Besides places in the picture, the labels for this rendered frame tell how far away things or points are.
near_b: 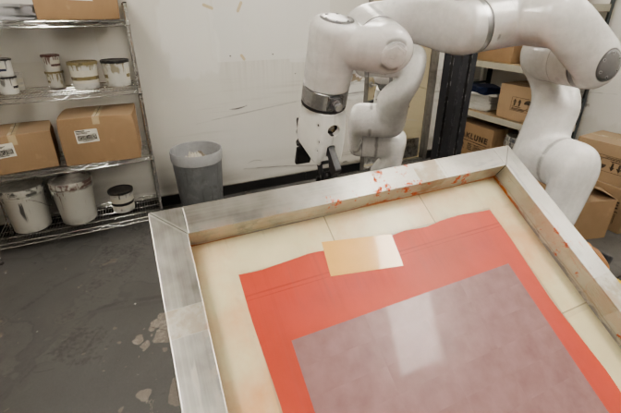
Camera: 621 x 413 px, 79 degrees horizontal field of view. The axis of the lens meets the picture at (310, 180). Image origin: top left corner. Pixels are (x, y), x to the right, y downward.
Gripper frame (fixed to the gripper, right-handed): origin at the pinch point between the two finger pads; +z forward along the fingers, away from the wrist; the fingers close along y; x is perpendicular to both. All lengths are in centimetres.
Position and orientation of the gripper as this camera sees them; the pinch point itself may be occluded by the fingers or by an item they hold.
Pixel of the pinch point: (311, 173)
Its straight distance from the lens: 72.3
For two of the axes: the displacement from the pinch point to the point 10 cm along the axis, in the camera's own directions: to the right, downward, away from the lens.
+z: -1.2, 7.7, 6.3
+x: -9.1, 1.7, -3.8
